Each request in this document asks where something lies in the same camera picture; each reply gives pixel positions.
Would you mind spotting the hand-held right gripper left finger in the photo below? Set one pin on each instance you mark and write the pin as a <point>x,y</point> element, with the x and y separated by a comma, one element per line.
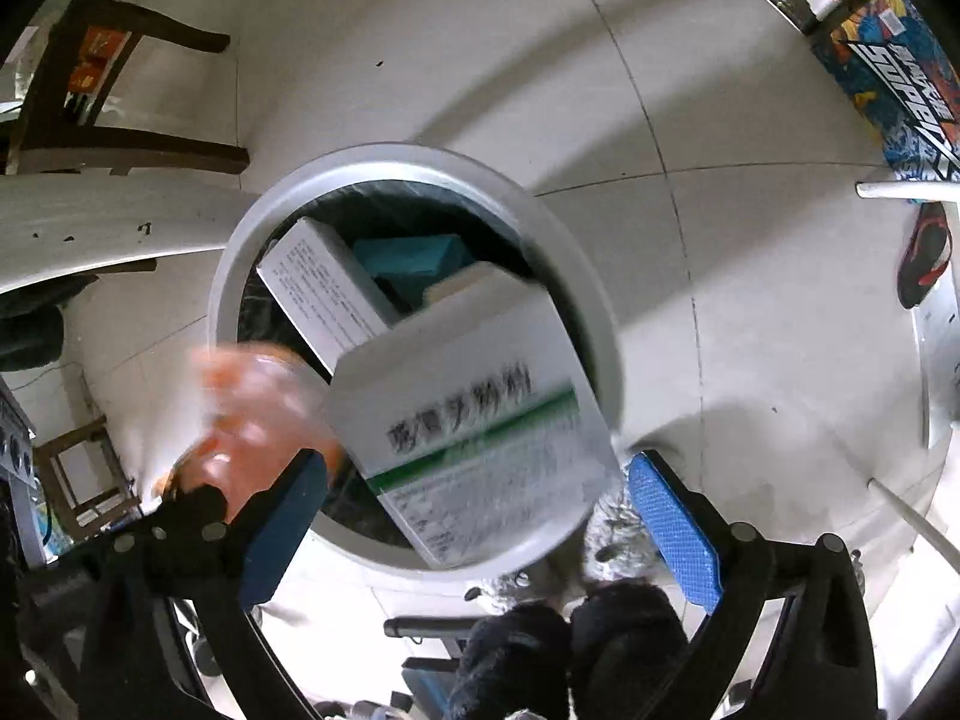
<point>283,532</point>

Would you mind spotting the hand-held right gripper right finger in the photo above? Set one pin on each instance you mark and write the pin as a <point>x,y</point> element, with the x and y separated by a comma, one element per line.
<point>675,532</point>

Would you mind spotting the orange plastic bottle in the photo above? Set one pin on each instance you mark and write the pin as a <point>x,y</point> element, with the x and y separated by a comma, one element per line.
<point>255,420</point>

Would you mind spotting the white box with green stripe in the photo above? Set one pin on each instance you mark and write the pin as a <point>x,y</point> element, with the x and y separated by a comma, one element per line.
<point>465,360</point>

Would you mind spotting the white round trash bin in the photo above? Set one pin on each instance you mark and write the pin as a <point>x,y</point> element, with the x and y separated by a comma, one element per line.
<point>420,163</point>

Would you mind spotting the black fuzzy slipper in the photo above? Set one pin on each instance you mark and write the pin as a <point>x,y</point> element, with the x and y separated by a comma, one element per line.
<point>630,637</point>
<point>510,660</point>

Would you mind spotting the small wooden stool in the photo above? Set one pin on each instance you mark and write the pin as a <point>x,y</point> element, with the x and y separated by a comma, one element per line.
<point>56,450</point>

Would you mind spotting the white printed box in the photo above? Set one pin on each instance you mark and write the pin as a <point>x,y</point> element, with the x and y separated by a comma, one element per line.
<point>322,292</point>

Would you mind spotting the grey metal device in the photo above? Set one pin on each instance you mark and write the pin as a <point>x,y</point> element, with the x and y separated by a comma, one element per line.
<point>15,450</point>

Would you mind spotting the teal box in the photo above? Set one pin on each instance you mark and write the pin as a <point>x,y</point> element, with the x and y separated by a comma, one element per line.
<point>405,259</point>

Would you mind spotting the dark cloth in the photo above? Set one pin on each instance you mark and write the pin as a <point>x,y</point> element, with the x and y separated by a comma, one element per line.
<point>30,330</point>

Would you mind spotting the red and black shoe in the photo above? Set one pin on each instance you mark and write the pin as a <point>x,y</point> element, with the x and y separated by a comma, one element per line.
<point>919,262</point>

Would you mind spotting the white metal rack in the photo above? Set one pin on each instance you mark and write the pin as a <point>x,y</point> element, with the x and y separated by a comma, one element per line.
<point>900,189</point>

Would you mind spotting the dark wooden chair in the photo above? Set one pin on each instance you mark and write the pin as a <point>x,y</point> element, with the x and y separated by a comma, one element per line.
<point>150,142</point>

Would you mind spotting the orange box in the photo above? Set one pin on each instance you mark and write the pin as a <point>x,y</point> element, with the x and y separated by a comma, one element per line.
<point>90,60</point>

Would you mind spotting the colourful printed poster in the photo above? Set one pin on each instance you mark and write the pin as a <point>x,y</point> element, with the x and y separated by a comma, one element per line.
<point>892,67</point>

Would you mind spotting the black metal frame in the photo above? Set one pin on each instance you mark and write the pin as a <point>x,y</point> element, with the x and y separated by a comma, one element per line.
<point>427,626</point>

